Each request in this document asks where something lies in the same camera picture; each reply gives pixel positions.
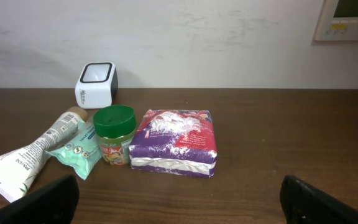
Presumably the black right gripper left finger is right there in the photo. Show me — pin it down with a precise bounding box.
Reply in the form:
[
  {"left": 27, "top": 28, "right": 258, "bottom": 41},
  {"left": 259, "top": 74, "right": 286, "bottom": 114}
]
[{"left": 0, "top": 175, "right": 80, "bottom": 224}]

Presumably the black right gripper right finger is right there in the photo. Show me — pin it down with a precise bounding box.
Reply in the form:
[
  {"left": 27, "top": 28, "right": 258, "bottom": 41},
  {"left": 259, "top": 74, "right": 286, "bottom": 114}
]
[{"left": 280, "top": 175, "right": 358, "bottom": 224}]

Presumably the white barcode scanner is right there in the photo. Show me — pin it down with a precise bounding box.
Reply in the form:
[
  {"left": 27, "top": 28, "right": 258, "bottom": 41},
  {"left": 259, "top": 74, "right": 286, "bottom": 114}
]
[{"left": 75, "top": 62, "right": 118, "bottom": 109}]

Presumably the green lid jar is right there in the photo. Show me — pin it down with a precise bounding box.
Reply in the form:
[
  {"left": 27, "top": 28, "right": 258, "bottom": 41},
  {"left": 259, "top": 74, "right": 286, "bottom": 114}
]
[{"left": 93, "top": 105, "right": 137, "bottom": 165}]

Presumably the beige wall control panel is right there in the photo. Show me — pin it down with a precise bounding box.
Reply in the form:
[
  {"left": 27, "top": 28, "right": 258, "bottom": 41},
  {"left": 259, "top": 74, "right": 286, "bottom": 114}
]
[{"left": 313, "top": 0, "right": 358, "bottom": 42}]

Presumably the mint green wipes pack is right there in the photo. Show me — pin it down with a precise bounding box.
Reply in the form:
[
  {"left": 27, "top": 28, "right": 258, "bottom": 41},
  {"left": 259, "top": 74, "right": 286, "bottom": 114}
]
[{"left": 46, "top": 120, "right": 102, "bottom": 180}]

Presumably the white shampoo tube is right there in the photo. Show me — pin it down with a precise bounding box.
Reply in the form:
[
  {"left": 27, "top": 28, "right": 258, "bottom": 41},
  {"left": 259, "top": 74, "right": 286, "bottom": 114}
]
[{"left": 0, "top": 106, "right": 88, "bottom": 202}]

